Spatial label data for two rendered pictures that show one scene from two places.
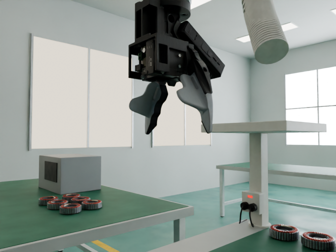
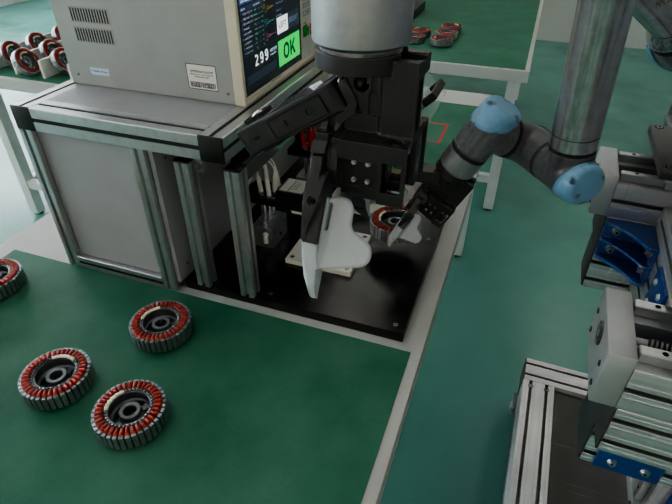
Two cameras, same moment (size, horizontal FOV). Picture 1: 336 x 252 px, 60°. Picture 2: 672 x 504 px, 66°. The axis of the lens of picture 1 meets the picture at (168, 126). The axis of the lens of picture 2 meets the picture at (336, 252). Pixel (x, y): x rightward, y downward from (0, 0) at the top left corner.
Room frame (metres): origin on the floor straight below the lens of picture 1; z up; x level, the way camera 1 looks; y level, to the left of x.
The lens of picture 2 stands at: (0.66, 0.35, 1.46)
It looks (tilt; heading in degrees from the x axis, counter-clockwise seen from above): 36 degrees down; 242
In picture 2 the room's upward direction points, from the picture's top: straight up
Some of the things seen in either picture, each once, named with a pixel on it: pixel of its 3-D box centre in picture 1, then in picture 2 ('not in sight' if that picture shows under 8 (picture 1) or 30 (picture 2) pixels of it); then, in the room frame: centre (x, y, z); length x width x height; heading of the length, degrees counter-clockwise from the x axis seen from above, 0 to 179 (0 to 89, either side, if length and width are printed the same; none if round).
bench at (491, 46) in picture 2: not in sight; (436, 79); (-1.49, -2.31, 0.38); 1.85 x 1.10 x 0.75; 42
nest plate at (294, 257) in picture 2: not in sight; (329, 248); (0.23, -0.49, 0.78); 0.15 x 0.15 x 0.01; 42
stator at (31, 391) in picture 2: not in sight; (57, 377); (0.80, -0.38, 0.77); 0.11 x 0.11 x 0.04
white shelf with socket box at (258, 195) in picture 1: (263, 179); not in sight; (1.20, -0.39, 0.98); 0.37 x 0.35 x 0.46; 42
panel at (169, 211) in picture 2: not in sight; (247, 150); (0.31, -0.76, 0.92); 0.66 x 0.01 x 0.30; 42
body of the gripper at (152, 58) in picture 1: (164, 44); (367, 123); (0.45, 0.01, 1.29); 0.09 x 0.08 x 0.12; 131
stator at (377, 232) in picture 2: not in sight; (395, 223); (0.09, -0.43, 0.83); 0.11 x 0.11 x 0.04
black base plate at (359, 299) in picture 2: not in sight; (341, 225); (0.15, -0.58, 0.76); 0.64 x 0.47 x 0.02; 42
